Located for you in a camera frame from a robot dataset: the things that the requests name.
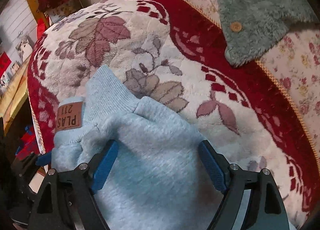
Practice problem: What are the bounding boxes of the pink floral bed sheet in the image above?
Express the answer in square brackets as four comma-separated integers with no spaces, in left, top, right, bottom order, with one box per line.
[186,0,319,153]

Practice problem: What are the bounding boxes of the red floral plush blanket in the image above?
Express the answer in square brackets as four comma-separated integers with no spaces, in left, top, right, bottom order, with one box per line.
[28,0,319,229]

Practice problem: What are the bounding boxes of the light blue fleece pants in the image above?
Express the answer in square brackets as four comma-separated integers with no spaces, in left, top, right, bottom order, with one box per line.
[51,64,297,230]

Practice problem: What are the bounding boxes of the grey fuzzy buttoned cardigan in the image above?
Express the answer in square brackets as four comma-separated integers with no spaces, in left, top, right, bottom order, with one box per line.
[217,0,318,66]

